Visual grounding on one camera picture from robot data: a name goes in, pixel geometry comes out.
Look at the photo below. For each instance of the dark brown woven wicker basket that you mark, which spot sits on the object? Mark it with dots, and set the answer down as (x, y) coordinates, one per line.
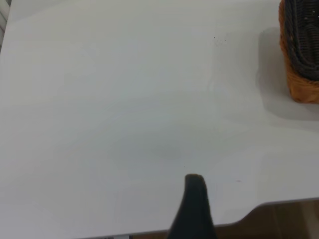
(302, 44)

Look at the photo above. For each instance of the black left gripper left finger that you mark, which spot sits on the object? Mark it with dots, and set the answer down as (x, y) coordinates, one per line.
(184, 214)

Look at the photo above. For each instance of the orange-brown woven wicker basket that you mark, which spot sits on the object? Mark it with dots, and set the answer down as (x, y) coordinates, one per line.
(302, 90)

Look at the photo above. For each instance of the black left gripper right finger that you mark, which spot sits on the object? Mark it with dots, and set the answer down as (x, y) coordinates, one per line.
(204, 216)

